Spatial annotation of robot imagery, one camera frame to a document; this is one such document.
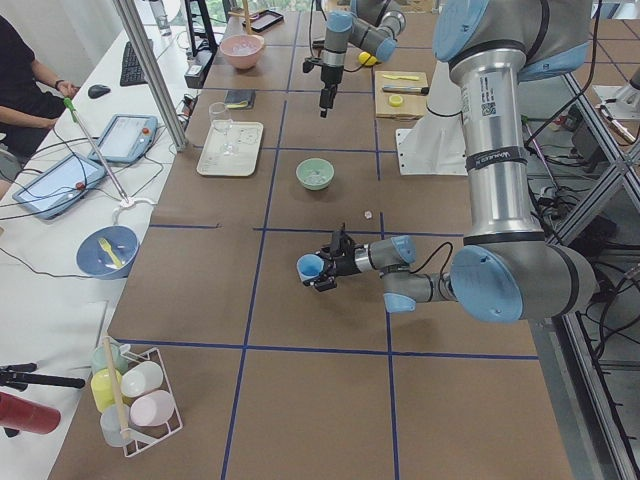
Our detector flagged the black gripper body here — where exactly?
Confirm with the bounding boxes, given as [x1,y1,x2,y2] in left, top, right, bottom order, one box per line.
[302,54,345,91]
[321,239,361,280]

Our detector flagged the light blue plastic cup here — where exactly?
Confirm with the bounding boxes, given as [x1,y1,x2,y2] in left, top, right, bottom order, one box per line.
[296,254,325,282]

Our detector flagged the green bowl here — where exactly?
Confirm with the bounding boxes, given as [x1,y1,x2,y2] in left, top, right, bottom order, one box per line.
[295,158,335,191]

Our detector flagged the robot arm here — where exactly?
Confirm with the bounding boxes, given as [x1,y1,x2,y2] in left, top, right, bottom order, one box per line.
[303,0,406,118]
[297,1,597,323]

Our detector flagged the ice cubes in green bowl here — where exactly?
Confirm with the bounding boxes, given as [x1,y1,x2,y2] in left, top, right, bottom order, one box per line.
[306,171,327,185]

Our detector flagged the pink bowl with ice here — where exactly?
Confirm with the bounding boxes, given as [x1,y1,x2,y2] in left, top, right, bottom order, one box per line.
[219,34,265,70]

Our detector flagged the blue bowl with fork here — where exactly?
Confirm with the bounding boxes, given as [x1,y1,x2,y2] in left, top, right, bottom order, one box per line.
[76,225,139,280]

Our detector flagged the yellow lemon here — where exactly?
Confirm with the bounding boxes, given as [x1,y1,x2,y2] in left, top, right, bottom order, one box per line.
[358,52,378,67]

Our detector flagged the wooden cutting board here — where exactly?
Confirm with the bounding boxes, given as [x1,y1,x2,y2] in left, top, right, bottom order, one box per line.
[374,71,429,118]

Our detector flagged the yellow plastic knife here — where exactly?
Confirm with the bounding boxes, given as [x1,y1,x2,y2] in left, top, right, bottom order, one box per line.
[381,74,421,82]

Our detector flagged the lemon half slice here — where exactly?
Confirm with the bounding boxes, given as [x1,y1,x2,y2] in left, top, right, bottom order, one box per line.
[388,94,404,107]

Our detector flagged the metal cylinder tool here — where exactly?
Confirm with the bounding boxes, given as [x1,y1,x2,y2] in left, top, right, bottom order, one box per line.
[382,85,430,96]

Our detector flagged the grey folded cloth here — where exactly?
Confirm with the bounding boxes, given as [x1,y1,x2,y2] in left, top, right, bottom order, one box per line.
[224,89,256,110]

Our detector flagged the wooden paper towel stand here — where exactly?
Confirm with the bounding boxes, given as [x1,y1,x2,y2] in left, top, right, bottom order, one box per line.
[241,0,253,35]

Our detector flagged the cream bear tray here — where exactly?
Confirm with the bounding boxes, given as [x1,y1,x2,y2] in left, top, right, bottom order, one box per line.
[196,121,264,177]

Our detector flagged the clear wine glass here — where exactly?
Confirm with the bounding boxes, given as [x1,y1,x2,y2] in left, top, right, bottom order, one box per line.
[208,102,236,155]

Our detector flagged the black keyboard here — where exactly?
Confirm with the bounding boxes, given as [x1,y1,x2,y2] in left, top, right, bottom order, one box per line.
[119,41,147,87]

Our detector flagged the teach pendant tablet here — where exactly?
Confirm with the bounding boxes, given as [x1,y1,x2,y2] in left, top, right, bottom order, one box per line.
[96,114,159,164]
[12,154,106,220]

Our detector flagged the black computer mouse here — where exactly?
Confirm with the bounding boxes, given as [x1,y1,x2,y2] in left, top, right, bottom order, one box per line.
[87,84,111,99]

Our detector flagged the seated operator person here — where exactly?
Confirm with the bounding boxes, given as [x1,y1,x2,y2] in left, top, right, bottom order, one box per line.
[0,14,81,201]

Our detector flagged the red cylinder bottle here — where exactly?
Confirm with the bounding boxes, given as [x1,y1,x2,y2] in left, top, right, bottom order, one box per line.
[1,393,61,434]

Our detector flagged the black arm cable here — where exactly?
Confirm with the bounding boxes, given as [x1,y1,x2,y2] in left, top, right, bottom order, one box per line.
[407,241,455,276]

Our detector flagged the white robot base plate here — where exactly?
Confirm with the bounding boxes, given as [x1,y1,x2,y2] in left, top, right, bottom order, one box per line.
[396,61,467,176]

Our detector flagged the aluminium frame post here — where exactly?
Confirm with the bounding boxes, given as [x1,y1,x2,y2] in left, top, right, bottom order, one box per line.
[113,0,188,152]

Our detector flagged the white wire cup rack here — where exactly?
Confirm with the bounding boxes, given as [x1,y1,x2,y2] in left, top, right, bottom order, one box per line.
[90,336,183,458]

